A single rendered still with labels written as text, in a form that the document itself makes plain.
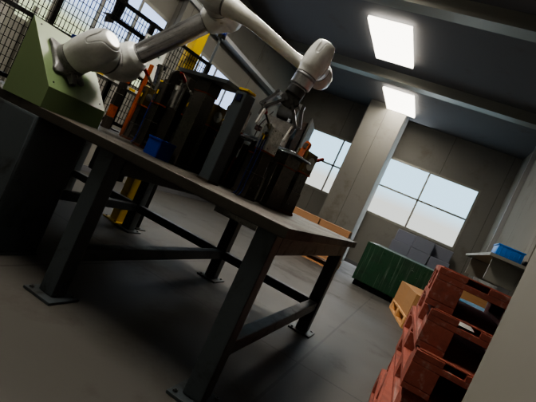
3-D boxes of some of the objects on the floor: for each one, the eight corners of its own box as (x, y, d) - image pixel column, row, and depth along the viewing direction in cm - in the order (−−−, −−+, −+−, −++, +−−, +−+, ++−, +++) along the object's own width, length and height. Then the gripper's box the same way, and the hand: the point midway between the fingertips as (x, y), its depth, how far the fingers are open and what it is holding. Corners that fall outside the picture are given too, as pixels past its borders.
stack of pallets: (608, 686, 107) (750, 405, 105) (336, 490, 134) (443, 265, 132) (513, 469, 216) (581, 329, 213) (372, 385, 243) (431, 261, 241)
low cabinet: (454, 335, 576) (475, 290, 574) (348, 281, 632) (367, 240, 630) (446, 317, 738) (463, 282, 736) (362, 276, 795) (377, 243, 793)
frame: (313, 334, 290) (354, 248, 288) (201, 419, 140) (284, 239, 138) (64, 190, 381) (93, 124, 379) (-167, 147, 231) (-121, 37, 229)
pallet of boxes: (429, 303, 866) (453, 253, 862) (430, 307, 794) (456, 252, 790) (376, 277, 907) (399, 229, 903) (373, 278, 835) (397, 226, 831)
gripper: (325, 105, 172) (295, 149, 174) (274, 74, 176) (246, 117, 178) (324, 101, 165) (293, 147, 167) (272, 68, 168) (242, 114, 170)
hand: (270, 129), depth 172 cm, fingers open, 13 cm apart
